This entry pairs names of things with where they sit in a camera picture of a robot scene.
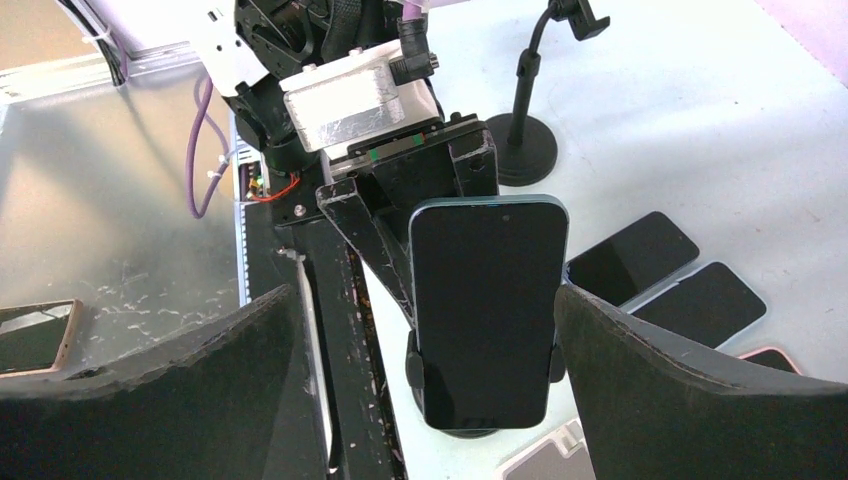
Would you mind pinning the pink phone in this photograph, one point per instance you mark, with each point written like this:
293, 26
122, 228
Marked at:
772, 357

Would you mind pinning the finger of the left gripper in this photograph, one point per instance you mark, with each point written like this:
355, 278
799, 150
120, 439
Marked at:
474, 160
361, 213

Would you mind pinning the teal phone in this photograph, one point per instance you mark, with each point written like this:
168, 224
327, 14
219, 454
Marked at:
487, 266

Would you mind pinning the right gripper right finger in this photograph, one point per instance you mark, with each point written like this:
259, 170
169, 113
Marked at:
656, 405

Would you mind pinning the light blue phone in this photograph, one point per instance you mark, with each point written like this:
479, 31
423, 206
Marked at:
708, 307

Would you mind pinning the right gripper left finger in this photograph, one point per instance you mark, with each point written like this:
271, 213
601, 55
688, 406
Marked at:
228, 400

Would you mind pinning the left controller board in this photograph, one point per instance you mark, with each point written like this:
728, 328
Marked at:
254, 186

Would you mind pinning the white flat phone stand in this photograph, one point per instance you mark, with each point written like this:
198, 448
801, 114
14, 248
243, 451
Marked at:
560, 454

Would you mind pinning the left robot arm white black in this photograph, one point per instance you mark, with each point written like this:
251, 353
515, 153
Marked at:
248, 47

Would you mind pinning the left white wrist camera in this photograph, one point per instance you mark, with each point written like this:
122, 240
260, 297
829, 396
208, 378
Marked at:
354, 98

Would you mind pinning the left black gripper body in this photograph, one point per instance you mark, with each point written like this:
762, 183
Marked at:
411, 164

